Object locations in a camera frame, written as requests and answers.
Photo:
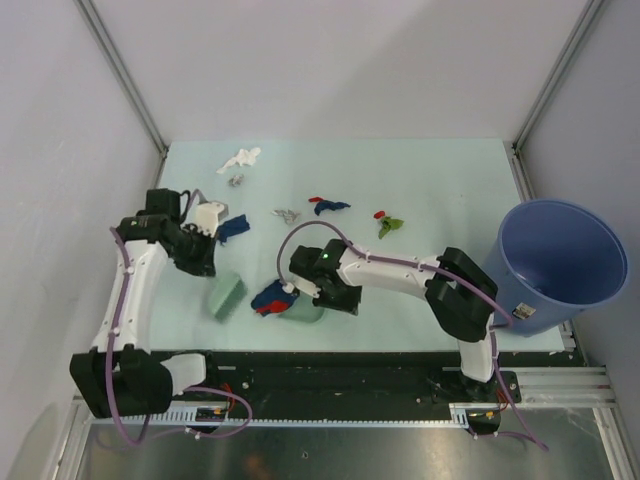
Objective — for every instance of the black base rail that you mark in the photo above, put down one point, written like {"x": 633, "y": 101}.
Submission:
{"x": 342, "y": 387}

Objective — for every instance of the left aluminium frame post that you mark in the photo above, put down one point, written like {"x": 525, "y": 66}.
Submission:
{"x": 116, "y": 63}

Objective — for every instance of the green dustpan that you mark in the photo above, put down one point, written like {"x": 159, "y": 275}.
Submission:
{"x": 303, "y": 310}

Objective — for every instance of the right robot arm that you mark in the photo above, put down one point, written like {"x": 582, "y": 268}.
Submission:
{"x": 459, "y": 293}

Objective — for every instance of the green and red scrap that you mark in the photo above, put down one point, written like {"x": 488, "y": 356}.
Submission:
{"x": 387, "y": 223}

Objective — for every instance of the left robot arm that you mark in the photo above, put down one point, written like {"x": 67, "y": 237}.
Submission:
{"x": 119, "y": 376}

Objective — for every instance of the right aluminium frame post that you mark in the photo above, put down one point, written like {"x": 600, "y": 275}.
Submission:
{"x": 569, "y": 52}

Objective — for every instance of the dark blue paper scrap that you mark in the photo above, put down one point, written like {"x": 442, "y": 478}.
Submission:
{"x": 231, "y": 228}

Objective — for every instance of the blue plastic bucket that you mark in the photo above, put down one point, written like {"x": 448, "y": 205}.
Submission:
{"x": 553, "y": 260}

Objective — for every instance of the small grey paper scrap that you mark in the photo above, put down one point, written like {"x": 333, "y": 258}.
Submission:
{"x": 236, "y": 180}

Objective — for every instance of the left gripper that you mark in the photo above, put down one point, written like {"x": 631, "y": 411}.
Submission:
{"x": 205, "y": 265}

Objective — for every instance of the silver foil paper scrap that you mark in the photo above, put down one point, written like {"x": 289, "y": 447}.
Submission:
{"x": 289, "y": 216}

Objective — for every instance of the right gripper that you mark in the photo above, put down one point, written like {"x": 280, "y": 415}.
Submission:
{"x": 350, "y": 305}

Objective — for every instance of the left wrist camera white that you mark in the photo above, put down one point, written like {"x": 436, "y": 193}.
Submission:
{"x": 208, "y": 216}

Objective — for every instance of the blue and red scrap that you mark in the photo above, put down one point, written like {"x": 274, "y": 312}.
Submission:
{"x": 321, "y": 205}

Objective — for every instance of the white paper scrap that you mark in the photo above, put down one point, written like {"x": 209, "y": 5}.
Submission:
{"x": 244, "y": 157}

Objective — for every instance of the green hand brush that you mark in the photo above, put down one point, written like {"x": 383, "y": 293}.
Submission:
{"x": 226, "y": 292}

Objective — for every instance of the aluminium frame post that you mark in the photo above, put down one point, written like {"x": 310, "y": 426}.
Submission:
{"x": 569, "y": 52}
{"x": 116, "y": 63}

